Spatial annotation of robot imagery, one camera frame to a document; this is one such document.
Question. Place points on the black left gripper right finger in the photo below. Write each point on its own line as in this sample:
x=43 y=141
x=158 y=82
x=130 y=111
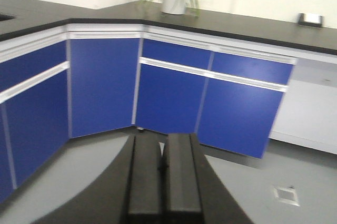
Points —
x=193 y=192

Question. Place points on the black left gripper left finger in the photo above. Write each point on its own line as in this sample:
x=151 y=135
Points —
x=127 y=191

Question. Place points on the blue cabinet under plant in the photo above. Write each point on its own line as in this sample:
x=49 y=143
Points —
x=226 y=91

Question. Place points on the blue corner cabinet door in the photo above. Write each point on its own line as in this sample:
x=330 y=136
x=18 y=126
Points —
x=103 y=70

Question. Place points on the blue cabinet far left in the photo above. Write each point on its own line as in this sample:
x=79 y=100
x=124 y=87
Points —
x=34 y=104

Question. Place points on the black countertop power socket box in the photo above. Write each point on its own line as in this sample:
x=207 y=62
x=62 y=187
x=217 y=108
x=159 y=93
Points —
x=310 y=19

